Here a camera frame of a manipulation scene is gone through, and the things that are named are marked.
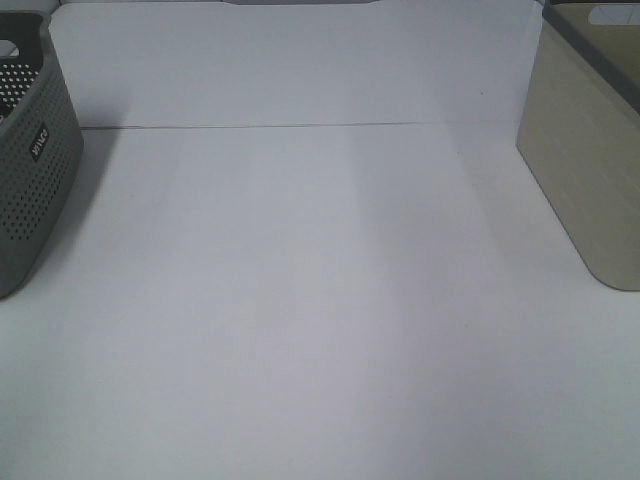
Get beige storage bin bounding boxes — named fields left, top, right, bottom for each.
left=516, top=1, right=639, bottom=291

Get grey perforated laundry basket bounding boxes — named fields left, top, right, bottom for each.
left=1, top=11, right=84, bottom=297

